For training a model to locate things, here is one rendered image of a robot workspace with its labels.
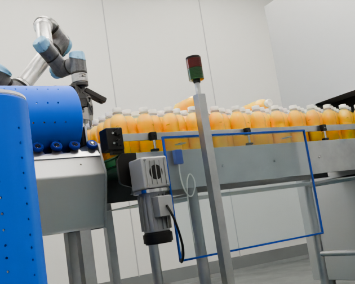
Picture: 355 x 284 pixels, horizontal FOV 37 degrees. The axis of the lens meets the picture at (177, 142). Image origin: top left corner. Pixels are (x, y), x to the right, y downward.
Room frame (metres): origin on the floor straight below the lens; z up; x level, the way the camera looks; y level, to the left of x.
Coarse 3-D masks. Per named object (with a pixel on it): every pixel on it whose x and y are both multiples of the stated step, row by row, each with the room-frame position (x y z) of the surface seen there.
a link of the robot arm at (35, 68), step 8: (56, 32) 2.69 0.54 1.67; (64, 32) 2.75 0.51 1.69; (56, 40) 2.70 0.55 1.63; (64, 40) 2.73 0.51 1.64; (56, 48) 2.70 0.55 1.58; (64, 48) 2.75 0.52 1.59; (40, 56) 2.66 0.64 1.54; (32, 64) 2.64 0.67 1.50; (40, 64) 2.65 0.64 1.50; (24, 72) 2.61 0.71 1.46; (32, 72) 2.62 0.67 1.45; (40, 72) 2.66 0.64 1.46; (16, 80) 2.57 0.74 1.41; (24, 80) 2.59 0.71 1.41; (32, 80) 2.62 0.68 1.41
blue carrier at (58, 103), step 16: (32, 96) 2.00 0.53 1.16; (48, 96) 2.04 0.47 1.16; (64, 96) 2.07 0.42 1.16; (32, 112) 1.98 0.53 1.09; (48, 112) 2.02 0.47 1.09; (64, 112) 2.05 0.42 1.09; (80, 112) 2.09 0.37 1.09; (32, 128) 1.99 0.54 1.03; (48, 128) 2.03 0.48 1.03; (64, 128) 2.06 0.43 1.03; (80, 128) 2.10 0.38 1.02; (48, 144) 2.07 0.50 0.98; (64, 144) 2.11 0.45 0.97
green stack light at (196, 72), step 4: (192, 68) 2.11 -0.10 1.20; (196, 68) 2.10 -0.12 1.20; (200, 68) 2.11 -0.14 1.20; (188, 72) 2.12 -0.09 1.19; (192, 72) 2.11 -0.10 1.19; (196, 72) 2.11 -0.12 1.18; (200, 72) 2.11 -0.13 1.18; (188, 76) 2.13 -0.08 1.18; (192, 76) 2.11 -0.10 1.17; (196, 76) 2.11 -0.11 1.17; (200, 76) 2.11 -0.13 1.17; (192, 80) 2.13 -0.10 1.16; (200, 80) 2.15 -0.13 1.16
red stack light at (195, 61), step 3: (192, 57) 2.11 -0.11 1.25; (195, 57) 2.11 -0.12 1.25; (198, 57) 2.11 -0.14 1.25; (186, 60) 2.13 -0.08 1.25; (189, 60) 2.11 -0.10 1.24; (192, 60) 2.11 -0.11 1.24; (195, 60) 2.11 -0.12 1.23; (198, 60) 2.11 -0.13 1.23; (186, 63) 2.13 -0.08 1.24; (189, 63) 2.11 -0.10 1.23; (192, 63) 2.11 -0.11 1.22; (195, 63) 2.10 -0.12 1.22; (198, 63) 2.11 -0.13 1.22; (201, 63) 2.12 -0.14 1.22; (189, 66) 2.11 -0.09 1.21; (192, 66) 2.11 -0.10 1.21
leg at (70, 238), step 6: (66, 234) 2.23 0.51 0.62; (72, 234) 2.23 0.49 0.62; (66, 240) 2.23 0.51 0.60; (72, 240) 2.23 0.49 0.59; (66, 246) 2.24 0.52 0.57; (72, 246) 2.23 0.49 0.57; (66, 252) 2.25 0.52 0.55; (72, 252) 2.23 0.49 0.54; (66, 258) 2.25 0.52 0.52; (72, 258) 2.23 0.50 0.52; (78, 258) 2.24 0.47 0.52; (72, 264) 2.23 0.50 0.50; (78, 264) 2.24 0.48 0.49; (72, 270) 2.22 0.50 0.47; (78, 270) 2.24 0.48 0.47; (72, 276) 2.22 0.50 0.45; (78, 276) 2.24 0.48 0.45; (72, 282) 2.23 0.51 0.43; (78, 282) 2.23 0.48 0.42
